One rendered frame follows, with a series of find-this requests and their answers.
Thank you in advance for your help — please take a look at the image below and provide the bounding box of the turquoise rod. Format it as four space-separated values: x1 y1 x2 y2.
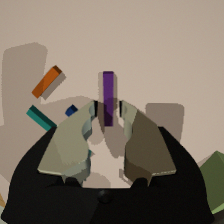
26 105 57 131

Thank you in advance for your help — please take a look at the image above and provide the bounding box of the orange rod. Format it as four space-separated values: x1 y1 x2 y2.
31 65 62 99

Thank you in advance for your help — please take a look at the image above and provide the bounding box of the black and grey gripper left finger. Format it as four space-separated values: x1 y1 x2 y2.
1 100 98 224

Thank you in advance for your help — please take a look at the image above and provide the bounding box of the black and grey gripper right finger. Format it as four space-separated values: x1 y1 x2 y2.
119 100 215 224

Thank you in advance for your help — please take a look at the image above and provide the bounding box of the purple rod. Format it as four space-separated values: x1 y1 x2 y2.
103 71 113 126

